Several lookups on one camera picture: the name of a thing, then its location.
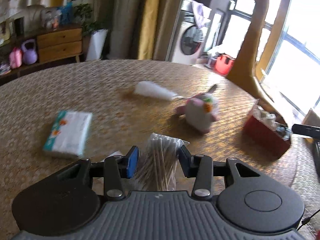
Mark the yellow chair back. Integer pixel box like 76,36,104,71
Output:
226,0,291,120

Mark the pink toy backpack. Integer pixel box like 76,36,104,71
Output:
9,47,22,69

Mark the black cable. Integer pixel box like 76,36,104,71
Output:
295,208,320,230

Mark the white fluffy roll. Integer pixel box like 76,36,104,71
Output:
133,81,178,101

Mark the yellow curtain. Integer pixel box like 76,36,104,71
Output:
137,0,159,60

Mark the bag of cotton swabs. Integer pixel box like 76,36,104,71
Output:
133,133,189,191

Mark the wooden drawer cabinet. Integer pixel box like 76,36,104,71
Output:
1,23,83,79

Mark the woven lace tablecloth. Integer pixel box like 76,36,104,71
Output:
1,60,319,239

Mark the white tall planter pot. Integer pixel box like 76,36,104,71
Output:
86,29,108,61

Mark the red storage box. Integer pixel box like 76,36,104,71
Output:
242,99,291,159

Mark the purple kettlebell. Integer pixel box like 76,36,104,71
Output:
21,39,37,65

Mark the black cylinder speaker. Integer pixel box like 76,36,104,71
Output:
14,17,24,37

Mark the tissue pack with duck print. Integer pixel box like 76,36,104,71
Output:
43,110,93,159

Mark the green leafy houseplant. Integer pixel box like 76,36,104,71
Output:
70,0,111,36

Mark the red basket on floor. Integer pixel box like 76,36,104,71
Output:
214,54,235,76

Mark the white bunny plush toy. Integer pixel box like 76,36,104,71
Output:
175,84,219,134

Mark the white washing machine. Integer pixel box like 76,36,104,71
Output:
169,0,211,65

